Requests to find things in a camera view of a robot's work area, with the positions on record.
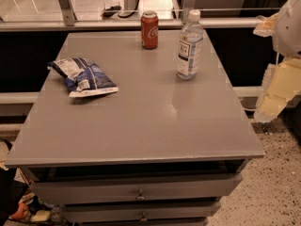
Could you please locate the orange yellow clutter on floor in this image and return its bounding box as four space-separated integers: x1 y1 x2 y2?
8 193 51 222

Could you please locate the grey drawer cabinet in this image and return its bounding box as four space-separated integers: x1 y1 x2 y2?
6 30 263 226

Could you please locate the upper grey drawer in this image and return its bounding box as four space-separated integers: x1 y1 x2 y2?
31 173 242 204

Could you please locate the clear blue plastic water bottle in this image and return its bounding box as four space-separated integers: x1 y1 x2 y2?
176 9 204 80

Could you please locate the grey drawer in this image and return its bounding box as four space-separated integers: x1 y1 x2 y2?
31 173 242 204
62 202 220 222

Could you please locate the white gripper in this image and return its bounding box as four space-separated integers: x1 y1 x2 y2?
253 0 301 123

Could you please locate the black object behind glass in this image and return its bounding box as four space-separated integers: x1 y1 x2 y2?
102 6 121 18

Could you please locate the blue white chip bag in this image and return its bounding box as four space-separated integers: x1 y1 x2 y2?
49 57 119 98

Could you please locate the metal window rail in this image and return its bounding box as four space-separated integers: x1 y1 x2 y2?
0 17 263 32

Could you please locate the red soda can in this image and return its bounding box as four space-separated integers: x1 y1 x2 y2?
141 11 159 49

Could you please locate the lower grey drawer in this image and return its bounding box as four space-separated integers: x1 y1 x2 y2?
62 202 220 222

